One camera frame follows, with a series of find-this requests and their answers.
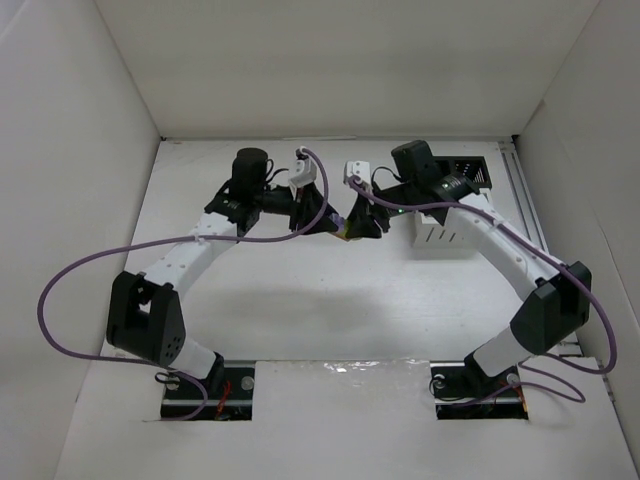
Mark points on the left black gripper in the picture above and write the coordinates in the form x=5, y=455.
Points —
x=300, y=210

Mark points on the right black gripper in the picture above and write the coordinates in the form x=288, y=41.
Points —
x=367, y=211

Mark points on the orange green lego stack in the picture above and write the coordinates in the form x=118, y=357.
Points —
x=341, y=225

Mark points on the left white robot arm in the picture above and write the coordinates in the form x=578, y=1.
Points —
x=145, y=316

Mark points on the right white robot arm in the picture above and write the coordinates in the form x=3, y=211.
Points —
x=554, y=295

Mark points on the white slotted container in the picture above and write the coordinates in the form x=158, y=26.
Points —
x=429, y=234

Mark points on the black slotted container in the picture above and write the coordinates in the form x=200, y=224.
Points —
x=473, y=168

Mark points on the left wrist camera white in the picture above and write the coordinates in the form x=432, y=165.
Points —
x=302, y=173

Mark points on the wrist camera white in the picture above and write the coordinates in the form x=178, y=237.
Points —
x=359, y=173
x=302, y=173

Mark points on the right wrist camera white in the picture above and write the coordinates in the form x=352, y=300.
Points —
x=359, y=173

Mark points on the aluminium rail right side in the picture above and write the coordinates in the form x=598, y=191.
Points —
x=522, y=195

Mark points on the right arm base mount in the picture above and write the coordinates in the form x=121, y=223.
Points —
x=459, y=395

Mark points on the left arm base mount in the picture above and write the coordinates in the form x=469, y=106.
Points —
x=232, y=401

